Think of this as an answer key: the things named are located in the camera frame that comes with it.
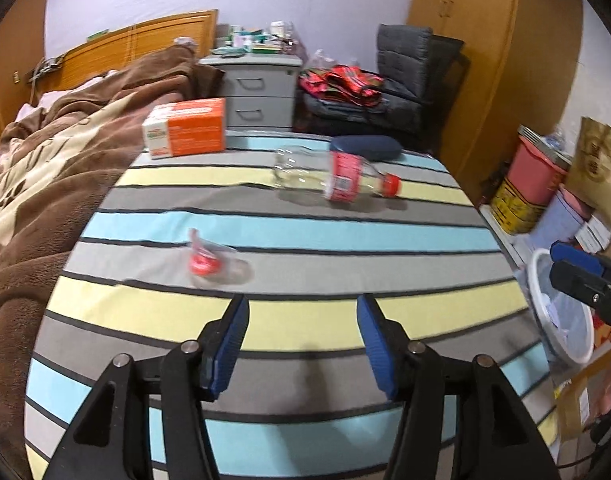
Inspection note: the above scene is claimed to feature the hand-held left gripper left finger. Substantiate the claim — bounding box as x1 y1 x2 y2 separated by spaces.
40 292 251 480

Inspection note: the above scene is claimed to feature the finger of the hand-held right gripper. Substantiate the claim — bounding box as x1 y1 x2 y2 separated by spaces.
549 259 611 308
550 241 611 286

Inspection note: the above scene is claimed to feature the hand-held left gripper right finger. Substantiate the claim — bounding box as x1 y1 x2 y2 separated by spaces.
355 292 561 480

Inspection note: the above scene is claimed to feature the white round trash bin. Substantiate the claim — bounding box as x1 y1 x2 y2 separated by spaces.
528 248 597 366

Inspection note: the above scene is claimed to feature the white medicine box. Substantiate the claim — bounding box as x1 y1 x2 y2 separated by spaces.
575 215 611 257

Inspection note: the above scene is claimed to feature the translucent bin liner bag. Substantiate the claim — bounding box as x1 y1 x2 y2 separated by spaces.
535 260 593 356

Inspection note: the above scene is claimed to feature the lavender plastic bucket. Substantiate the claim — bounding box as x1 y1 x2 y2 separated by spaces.
532 185 594 252

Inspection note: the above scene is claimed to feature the pink plastic basin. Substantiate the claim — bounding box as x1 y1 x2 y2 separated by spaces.
505 135 571 207

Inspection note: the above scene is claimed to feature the small taped cardboard box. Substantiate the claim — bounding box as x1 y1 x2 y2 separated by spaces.
555 355 611 442

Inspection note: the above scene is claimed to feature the brown paper bag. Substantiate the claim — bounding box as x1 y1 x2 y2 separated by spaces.
567 116 611 217

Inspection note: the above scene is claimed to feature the clear plastic bag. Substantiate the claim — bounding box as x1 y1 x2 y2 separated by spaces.
540 129 567 152

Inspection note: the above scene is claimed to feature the stack of grey booklets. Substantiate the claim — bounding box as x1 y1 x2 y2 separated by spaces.
517 125 574 167

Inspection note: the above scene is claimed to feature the red label plastic bottle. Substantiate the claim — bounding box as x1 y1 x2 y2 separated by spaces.
272 145 403 207

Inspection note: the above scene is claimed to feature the dark blue glasses case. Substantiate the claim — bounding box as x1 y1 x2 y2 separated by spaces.
329 135 404 163

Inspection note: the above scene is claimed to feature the wooden wardrobe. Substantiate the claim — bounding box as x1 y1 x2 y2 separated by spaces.
405 0 585 207

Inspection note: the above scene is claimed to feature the orange and white box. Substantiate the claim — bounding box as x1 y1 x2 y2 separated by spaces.
142 97 228 160

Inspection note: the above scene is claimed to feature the brown blanket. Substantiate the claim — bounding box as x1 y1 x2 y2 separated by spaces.
0 45 226 433

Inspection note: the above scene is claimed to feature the grey cushioned chair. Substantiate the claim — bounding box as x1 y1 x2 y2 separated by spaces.
293 24 467 149

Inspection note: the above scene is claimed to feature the grey nightstand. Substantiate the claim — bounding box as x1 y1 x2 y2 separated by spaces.
199 52 304 132

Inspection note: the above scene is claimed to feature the red patterned bag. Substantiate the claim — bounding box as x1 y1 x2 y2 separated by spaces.
299 64 387 109

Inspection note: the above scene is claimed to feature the pile of small boxes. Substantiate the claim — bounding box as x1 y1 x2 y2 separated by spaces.
210 20 299 56

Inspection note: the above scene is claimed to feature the wooden headboard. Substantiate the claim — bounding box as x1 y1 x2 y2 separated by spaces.
28 9 220 97

